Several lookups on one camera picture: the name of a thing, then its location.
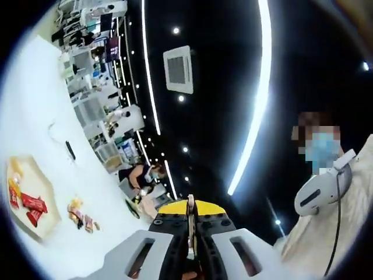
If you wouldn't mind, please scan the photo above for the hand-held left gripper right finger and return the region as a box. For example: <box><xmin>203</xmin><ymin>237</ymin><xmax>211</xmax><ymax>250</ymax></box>
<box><xmin>195</xmin><ymin>199</ymin><xmax>295</xmax><ymax>280</ymax></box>

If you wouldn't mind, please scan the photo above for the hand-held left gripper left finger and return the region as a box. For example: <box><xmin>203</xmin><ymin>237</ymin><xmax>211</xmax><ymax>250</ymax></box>
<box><xmin>87</xmin><ymin>199</ymin><xmax>190</xmax><ymax>280</ymax></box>

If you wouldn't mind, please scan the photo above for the pile of snack packets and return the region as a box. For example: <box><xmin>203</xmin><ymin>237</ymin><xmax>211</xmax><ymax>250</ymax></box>
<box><xmin>67</xmin><ymin>197</ymin><xmax>100</xmax><ymax>233</ymax></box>

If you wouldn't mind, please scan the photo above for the cream hexagonal container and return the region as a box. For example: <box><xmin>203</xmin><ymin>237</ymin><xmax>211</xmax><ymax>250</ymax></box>
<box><xmin>6</xmin><ymin>155</ymin><xmax>62</xmax><ymax>243</ymax></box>

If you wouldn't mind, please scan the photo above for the small red candy packet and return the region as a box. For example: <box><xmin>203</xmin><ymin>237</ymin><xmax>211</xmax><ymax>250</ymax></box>
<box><xmin>8</xmin><ymin>186</ymin><xmax>20</xmax><ymax>209</ymax></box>

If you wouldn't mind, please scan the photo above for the yellow snack packet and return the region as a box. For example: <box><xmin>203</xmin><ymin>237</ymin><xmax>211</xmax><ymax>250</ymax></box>
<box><xmin>9</xmin><ymin>157</ymin><xmax>24</xmax><ymax>179</ymax></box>

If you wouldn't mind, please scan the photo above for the long curved ceiling light strip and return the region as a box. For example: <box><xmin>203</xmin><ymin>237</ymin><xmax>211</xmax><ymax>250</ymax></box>
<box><xmin>227</xmin><ymin>0</ymin><xmax>273</xmax><ymax>196</ymax></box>
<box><xmin>141</xmin><ymin>0</ymin><xmax>162</xmax><ymax>135</ymax></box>

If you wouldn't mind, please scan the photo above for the operator in beige shirt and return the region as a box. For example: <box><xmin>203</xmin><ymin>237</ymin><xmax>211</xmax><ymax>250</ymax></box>
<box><xmin>281</xmin><ymin>142</ymin><xmax>373</xmax><ymax>280</ymax></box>

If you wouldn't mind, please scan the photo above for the white worn device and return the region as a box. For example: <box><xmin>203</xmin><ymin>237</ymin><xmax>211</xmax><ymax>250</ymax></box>
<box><xmin>293</xmin><ymin>148</ymin><xmax>358</xmax><ymax>217</ymax></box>

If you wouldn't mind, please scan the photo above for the white mesh office chair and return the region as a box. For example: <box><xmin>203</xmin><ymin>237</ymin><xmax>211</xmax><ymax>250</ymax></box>
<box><xmin>72</xmin><ymin>97</ymin><xmax>106</xmax><ymax>129</ymax></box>

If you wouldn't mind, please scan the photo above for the ceiling air conditioner vent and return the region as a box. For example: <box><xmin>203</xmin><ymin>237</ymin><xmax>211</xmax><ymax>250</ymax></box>
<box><xmin>162</xmin><ymin>44</ymin><xmax>195</xmax><ymax>95</ymax></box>

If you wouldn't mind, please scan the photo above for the background display screen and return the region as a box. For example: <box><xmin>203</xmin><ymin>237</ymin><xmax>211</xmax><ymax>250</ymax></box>
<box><xmin>105</xmin><ymin>36</ymin><xmax>121</xmax><ymax>62</ymax></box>

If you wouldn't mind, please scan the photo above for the black device cable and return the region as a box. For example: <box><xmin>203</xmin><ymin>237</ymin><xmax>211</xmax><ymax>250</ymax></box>
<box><xmin>322</xmin><ymin>170</ymin><xmax>344</xmax><ymax>278</ymax></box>

